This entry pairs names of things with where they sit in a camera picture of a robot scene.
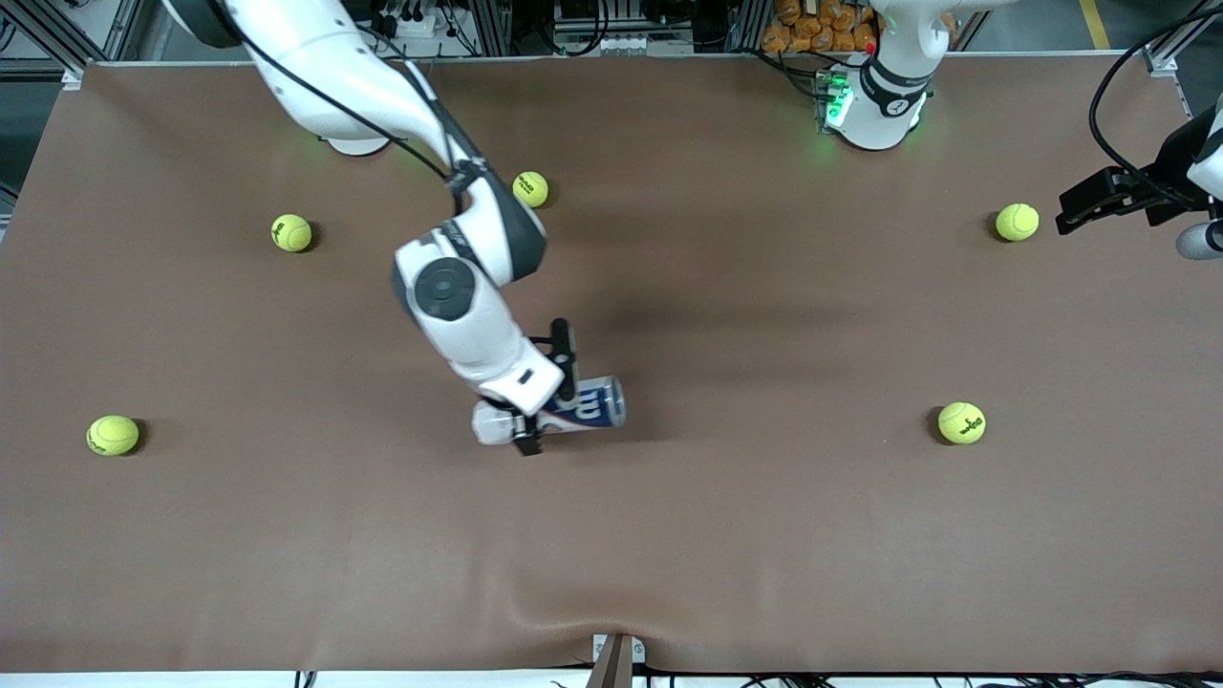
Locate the clear tennis ball can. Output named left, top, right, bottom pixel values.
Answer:
left=471, top=375, right=628, bottom=447

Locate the brown table cover sheet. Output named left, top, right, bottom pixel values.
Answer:
left=0, top=53, right=1223, bottom=676

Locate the orange packaged items pile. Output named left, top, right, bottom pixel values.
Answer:
left=762, top=0, right=880, bottom=54

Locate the white terminal strip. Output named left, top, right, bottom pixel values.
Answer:
left=554, top=33, right=696, bottom=56

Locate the white power strip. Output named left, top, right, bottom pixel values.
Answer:
left=373, top=0, right=450, bottom=44

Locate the aluminium frame profile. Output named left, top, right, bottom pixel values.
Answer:
left=1142, top=0, right=1223, bottom=77
left=0, top=0, right=144, bottom=89

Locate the grey metal mount bracket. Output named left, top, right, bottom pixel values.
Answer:
left=585, top=633, right=648, bottom=688

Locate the aluminium frame post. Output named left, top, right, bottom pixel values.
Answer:
left=471, top=0, right=513, bottom=56
left=731, top=0, right=771, bottom=54

